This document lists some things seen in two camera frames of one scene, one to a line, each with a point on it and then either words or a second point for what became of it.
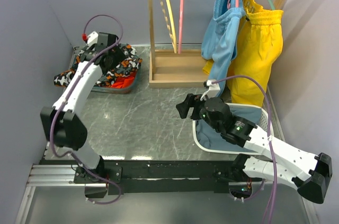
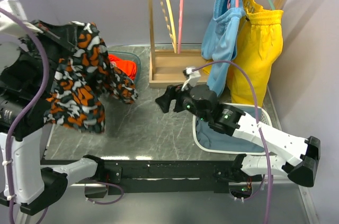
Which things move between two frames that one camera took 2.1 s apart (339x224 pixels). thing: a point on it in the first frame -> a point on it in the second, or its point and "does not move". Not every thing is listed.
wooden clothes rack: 174,68 does not move
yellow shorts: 259,48 does not move
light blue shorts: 218,44 does not move
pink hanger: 181,16 does not move
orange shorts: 122,82 -> 129,67
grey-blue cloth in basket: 212,140 does not move
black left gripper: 119,57 -> 65,35
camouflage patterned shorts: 128,67 -> 83,78
